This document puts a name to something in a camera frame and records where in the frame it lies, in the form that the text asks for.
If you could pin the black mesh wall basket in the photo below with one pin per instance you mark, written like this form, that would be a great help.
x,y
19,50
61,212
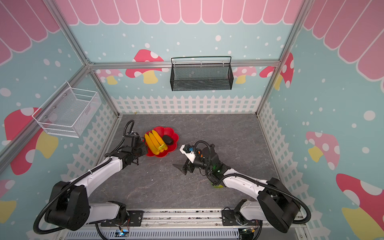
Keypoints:
x,y
207,73

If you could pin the white wire wall basket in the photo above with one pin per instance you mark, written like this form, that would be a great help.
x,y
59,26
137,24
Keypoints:
x,y
68,111

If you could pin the yellow fake banana bunch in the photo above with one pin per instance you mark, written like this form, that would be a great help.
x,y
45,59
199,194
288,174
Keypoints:
x,y
156,145

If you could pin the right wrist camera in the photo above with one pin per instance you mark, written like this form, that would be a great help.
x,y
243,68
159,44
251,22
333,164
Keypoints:
x,y
189,152

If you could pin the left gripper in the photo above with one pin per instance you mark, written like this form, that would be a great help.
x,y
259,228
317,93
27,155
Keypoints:
x,y
144,147

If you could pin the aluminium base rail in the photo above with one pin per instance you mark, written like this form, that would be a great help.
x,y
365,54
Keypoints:
x,y
182,218

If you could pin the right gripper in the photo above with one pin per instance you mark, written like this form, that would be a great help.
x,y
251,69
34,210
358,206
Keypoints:
x,y
190,165

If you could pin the dark fake avocado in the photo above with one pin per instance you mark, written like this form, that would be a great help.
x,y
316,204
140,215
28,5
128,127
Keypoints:
x,y
168,140

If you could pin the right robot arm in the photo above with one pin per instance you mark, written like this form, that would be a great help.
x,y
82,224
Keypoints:
x,y
272,202

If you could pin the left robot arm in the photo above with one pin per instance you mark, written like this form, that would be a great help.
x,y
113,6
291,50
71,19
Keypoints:
x,y
69,207

